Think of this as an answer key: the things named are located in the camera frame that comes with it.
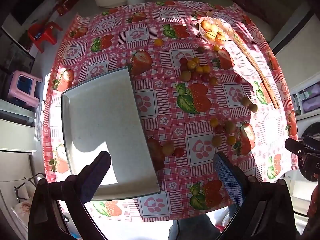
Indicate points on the pink stool with blue top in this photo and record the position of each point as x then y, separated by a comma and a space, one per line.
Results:
23, 90

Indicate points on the red plastic chair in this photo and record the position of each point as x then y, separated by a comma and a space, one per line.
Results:
46, 33

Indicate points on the cartoon girl printed item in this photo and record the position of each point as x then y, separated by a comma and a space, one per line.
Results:
22, 208

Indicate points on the purple bottle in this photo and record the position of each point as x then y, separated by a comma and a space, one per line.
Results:
312, 91
312, 104

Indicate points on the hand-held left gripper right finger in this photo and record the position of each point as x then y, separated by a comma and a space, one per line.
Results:
230, 180

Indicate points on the person's jeans leg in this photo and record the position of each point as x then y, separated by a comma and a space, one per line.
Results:
192, 228

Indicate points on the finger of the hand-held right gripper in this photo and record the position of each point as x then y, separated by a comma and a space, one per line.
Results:
295, 146

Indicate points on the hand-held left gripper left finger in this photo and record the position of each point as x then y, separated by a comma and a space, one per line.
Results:
96, 177

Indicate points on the white square tray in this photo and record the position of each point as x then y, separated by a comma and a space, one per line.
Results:
100, 117

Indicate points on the strawberry print pink tablecloth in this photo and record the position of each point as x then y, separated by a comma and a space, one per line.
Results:
162, 100

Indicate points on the red box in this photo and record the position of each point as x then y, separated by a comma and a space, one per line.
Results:
66, 5

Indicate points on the cherry tomatoes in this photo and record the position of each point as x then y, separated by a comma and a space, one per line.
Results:
191, 65

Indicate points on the long wooden stick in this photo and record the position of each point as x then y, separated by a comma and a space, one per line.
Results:
260, 77

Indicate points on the pile of orange tomatoes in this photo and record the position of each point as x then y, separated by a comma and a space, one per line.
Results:
207, 26

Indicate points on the clear glass bowl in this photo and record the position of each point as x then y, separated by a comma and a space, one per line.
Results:
226, 25

